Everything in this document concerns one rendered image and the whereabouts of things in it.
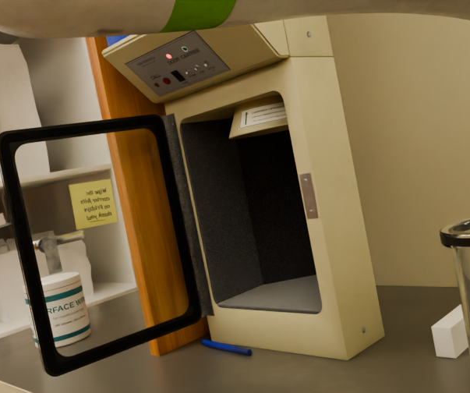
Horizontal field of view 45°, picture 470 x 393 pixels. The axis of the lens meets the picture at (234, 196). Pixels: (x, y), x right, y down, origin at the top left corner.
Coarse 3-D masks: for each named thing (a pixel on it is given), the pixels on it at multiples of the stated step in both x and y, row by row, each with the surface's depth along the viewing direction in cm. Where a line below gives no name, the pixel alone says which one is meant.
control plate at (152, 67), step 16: (192, 32) 85; (160, 48) 91; (176, 48) 89; (192, 48) 88; (208, 48) 86; (128, 64) 97; (144, 64) 96; (160, 64) 94; (176, 64) 92; (192, 64) 91; (224, 64) 88; (144, 80) 100; (160, 80) 98; (176, 80) 96; (192, 80) 95; (160, 96) 102
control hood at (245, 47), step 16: (176, 32) 86; (208, 32) 83; (224, 32) 82; (240, 32) 81; (256, 32) 80; (272, 32) 81; (112, 48) 96; (128, 48) 94; (144, 48) 92; (224, 48) 85; (240, 48) 84; (256, 48) 82; (272, 48) 82; (112, 64) 99; (240, 64) 87; (256, 64) 86; (208, 80) 93; (176, 96) 101
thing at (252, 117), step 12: (276, 96) 94; (240, 108) 98; (252, 108) 95; (264, 108) 94; (276, 108) 94; (240, 120) 97; (252, 120) 94; (264, 120) 93; (276, 120) 93; (240, 132) 96; (252, 132) 94; (264, 132) 109; (276, 132) 110
